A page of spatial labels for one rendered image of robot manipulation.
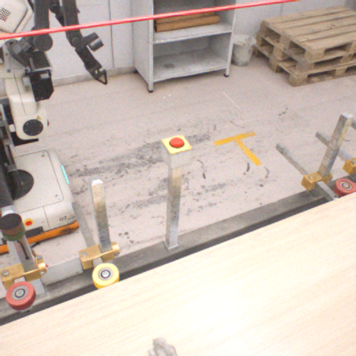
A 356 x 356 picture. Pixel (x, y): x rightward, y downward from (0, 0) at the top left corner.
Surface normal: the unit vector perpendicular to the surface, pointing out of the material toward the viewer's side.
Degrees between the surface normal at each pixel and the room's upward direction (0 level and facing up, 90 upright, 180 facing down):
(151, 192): 0
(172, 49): 90
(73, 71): 90
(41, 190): 0
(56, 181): 0
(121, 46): 90
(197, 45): 90
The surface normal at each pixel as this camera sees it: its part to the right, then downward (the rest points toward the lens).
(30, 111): 0.43, 0.63
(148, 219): 0.05, -0.73
